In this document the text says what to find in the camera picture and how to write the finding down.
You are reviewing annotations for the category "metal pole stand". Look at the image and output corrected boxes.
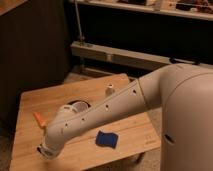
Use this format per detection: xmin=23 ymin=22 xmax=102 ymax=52
xmin=74 ymin=0 xmax=92 ymax=47

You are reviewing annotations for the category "blue crumpled cloth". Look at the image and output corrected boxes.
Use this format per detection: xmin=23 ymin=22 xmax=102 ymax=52
xmin=95 ymin=131 xmax=118 ymax=149

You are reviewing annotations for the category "small white bottle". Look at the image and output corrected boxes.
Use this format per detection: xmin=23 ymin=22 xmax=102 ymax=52
xmin=105 ymin=84 xmax=115 ymax=97

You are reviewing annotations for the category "wooden table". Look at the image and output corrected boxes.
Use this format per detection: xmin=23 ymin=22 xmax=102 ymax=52
xmin=9 ymin=74 xmax=160 ymax=171

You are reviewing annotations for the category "black handle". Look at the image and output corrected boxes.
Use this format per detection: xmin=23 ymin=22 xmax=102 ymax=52
xmin=169 ymin=57 xmax=200 ymax=65

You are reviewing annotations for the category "orange carrot toy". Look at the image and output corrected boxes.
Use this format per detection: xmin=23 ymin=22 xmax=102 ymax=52
xmin=33 ymin=112 xmax=46 ymax=129

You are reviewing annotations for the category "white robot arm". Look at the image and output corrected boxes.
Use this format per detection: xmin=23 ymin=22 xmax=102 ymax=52
xmin=38 ymin=63 xmax=213 ymax=171

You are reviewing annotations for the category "upper cluttered shelf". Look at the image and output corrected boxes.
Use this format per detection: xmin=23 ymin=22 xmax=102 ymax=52
xmin=68 ymin=0 xmax=213 ymax=21

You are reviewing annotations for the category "grey metal shelf beam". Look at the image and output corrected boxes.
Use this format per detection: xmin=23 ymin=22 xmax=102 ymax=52
xmin=70 ymin=41 xmax=213 ymax=70

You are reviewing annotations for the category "dark wooden cabinet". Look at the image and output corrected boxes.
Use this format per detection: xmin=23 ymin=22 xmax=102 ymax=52
xmin=0 ymin=0 xmax=69 ymax=120

